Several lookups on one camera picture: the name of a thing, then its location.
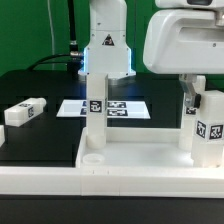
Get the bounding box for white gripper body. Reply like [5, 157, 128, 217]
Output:
[143, 9, 224, 74]

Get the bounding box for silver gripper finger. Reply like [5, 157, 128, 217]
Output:
[179, 74, 201, 108]

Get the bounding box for white block left edge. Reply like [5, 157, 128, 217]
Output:
[0, 125, 5, 147]

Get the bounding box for white marker sheet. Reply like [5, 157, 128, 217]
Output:
[57, 100, 150, 119]

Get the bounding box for black cables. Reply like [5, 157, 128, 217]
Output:
[27, 0, 84, 72]

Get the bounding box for white L-shaped fence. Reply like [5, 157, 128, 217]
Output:
[0, 167, 224, 198]

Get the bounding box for white desk top tray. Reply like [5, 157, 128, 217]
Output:
[76, 127, 194, 169]

